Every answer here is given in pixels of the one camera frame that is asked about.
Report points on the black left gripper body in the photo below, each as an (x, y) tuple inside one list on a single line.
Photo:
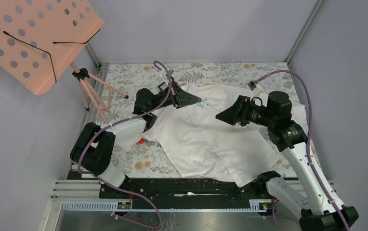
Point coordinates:
[(173, 98)]

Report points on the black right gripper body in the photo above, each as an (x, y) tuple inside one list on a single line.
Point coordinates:
[(251, 112)]

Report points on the white shirt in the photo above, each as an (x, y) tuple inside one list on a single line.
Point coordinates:
[(198, 144)]

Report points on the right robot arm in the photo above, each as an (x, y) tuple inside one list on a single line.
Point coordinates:
[(320, 209)]

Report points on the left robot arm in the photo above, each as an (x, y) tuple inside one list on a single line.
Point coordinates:
[(94, 146)]

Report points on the floral patterned table mat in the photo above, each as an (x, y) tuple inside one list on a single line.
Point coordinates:
[(148, 160)]

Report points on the pink music stand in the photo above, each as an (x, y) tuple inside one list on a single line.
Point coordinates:
[(40, 39)]

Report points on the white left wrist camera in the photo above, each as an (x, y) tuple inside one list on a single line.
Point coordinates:
[(165, 73)]

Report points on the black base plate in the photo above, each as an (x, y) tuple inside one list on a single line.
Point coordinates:
[(197, 194)]

